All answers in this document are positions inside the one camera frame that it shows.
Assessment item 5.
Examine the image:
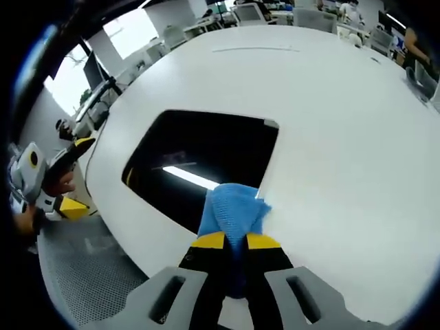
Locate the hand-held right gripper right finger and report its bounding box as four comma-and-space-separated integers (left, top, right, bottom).
244, 232, 402, 330

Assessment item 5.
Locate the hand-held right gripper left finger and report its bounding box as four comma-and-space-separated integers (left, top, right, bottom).
78, 230, 230, 330

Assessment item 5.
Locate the blue cleaning cloth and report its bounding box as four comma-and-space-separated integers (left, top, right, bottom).
197, 183, 274, 300

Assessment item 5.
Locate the person's left hand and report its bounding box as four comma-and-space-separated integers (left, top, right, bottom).
44, 170, 76, 197

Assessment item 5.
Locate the small black white device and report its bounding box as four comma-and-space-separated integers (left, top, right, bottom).
54, 118, 75, 140

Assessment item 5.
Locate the grey laptop stand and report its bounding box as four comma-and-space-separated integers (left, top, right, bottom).
74, 79, 118, 122

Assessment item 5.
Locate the grey mesh office chair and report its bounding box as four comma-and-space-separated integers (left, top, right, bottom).
36, 214, 152, 327

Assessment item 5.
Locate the black monitor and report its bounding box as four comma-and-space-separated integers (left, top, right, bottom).
83, 50, 106, 91

